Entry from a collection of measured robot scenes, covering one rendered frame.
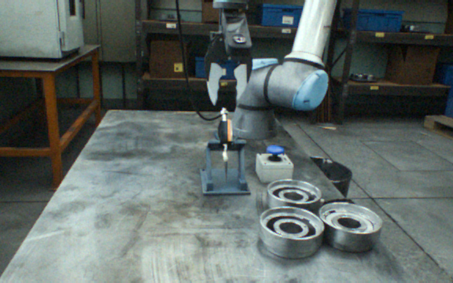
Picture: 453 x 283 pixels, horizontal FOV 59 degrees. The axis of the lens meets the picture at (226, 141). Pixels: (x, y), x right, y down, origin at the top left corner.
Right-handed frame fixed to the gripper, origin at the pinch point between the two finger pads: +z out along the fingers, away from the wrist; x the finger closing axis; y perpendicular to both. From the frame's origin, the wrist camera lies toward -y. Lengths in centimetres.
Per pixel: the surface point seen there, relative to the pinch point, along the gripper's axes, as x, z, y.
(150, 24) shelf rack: 34, 2, 320
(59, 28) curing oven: 83, 0, 187
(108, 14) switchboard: 78, -4, 356
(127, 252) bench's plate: 18.3, 18.2, -28.4
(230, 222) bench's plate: 0.7, 18.1, -20.0
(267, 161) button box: -10.0, 13.6, -1.1
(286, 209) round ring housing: -8.8, 14.4, -22.0
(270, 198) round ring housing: -7.2, 14.8, -17.0
